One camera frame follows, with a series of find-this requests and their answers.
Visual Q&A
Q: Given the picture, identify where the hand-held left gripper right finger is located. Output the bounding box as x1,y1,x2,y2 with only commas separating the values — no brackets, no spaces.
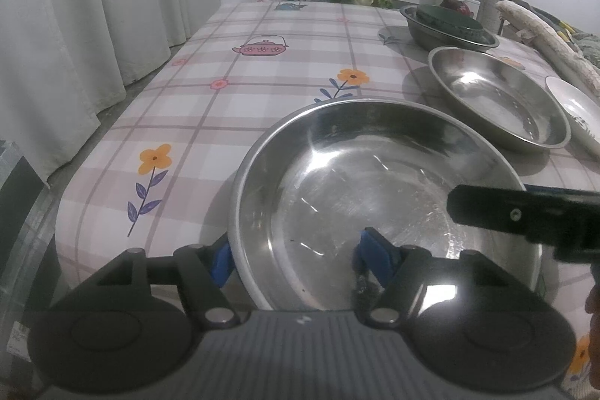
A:
354,228,516,323

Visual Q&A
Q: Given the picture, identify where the pink white rolled blanket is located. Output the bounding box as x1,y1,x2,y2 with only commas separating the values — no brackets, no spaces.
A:
495,0,600,95

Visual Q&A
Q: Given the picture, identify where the white printed ceramic plate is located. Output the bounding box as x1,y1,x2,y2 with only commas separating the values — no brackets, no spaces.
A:
544,76,600,158

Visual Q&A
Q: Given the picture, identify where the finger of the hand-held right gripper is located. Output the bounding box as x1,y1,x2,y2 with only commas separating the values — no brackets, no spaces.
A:
447,184,535,238

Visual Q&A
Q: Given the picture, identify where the large steel bowl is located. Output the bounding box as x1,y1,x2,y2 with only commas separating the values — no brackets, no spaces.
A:
400,5,501,52

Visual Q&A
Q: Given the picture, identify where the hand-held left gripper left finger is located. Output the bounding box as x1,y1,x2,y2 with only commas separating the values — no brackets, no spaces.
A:
96,236,235,326

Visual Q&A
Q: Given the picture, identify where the wide steel plate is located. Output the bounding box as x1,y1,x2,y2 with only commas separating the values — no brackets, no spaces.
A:
427,46,573,155

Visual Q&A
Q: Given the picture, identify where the red onion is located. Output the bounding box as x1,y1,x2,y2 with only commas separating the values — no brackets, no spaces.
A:
438,0,474,17

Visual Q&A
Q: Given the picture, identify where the green ceramic bowl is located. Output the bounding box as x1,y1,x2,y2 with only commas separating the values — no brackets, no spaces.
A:
415,4,485,43

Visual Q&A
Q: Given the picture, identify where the white curtain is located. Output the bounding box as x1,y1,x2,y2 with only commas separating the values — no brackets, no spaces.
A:
0,0,222,191

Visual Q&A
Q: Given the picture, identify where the checked floral tablecloth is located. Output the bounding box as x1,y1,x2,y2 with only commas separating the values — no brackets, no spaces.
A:
55,0,600,400

